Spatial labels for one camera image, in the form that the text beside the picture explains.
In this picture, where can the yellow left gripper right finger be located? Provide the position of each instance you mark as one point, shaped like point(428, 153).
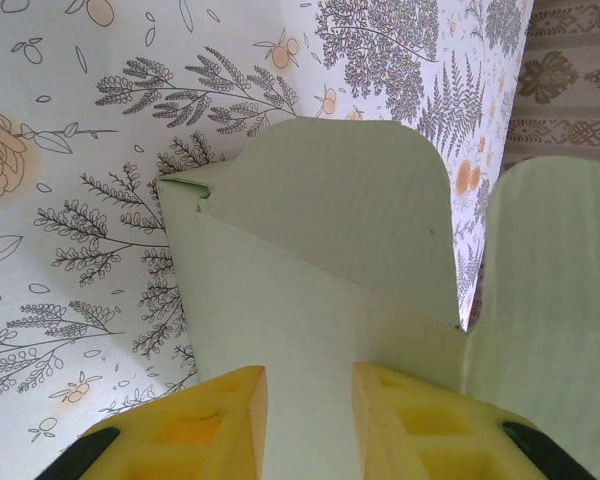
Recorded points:
point(430, 440)

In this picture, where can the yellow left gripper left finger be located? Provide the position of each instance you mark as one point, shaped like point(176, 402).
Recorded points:
point(200, 435)

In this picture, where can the light green cloth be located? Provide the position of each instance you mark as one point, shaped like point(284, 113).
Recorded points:
point(330, 300)

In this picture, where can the floral table mat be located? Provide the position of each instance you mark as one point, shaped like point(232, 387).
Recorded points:
point(80, 150)

